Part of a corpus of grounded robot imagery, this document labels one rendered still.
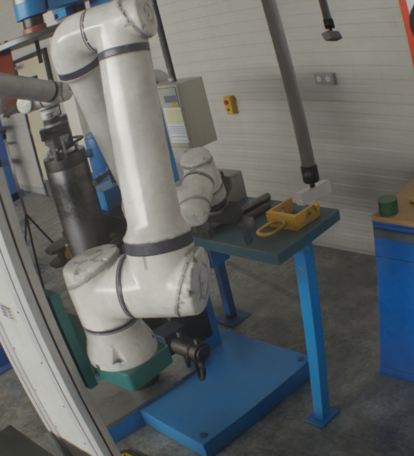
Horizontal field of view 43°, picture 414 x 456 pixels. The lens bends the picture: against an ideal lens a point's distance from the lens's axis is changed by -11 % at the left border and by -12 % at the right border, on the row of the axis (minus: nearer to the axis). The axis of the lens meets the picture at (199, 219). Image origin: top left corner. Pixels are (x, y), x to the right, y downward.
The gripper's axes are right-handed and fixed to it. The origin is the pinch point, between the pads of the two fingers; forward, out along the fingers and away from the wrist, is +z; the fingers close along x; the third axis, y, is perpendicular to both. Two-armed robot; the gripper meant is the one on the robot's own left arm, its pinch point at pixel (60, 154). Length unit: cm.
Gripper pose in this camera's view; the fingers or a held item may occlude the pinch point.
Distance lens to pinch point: 238.7
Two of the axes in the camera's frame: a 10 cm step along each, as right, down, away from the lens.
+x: 9.5, -2.9, 1.3
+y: 2.2, 3.0, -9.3
